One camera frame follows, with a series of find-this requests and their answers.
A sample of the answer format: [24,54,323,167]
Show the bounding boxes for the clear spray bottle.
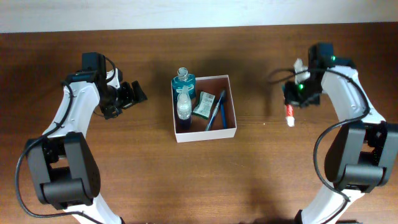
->
[177,86,192,130]

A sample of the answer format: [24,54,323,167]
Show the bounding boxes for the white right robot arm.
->
[282,43,397,223]

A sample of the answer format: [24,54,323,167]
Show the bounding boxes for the red white toothpaste tube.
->
[285,105,295,127]

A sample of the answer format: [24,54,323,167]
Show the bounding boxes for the blue disposable razor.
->
[220,104,228,129]

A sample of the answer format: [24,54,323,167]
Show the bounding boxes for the green white soap packet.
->
[193,91,215,119]

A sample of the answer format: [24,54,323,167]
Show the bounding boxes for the white open cardboard box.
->
[172,75,237,142]

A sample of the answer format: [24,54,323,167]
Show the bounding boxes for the teal mouthwash bottle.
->
[171,67,196,102]

